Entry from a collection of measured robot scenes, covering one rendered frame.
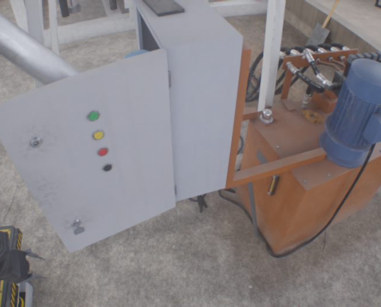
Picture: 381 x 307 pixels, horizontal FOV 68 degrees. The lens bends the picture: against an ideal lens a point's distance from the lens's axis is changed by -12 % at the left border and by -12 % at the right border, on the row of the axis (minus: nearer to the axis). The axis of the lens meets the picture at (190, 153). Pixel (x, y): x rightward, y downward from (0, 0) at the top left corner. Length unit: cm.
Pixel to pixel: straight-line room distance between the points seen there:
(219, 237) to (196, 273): 25
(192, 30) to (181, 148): 35
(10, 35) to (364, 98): 115
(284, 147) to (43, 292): 143
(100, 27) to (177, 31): 305
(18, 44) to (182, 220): 137
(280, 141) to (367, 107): 43
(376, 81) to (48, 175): 110
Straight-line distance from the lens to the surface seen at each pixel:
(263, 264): 177
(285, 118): 158
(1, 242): 68
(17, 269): 78
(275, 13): 142
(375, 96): 125
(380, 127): 128
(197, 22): 86
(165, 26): 84
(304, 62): 163
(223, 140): 98
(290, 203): 145
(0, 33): 82
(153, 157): 89
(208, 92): 84
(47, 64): 83
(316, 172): 138
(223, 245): 179
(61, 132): 73
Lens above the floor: 159
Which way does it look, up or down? 47 degrees down
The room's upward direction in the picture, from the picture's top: straight up
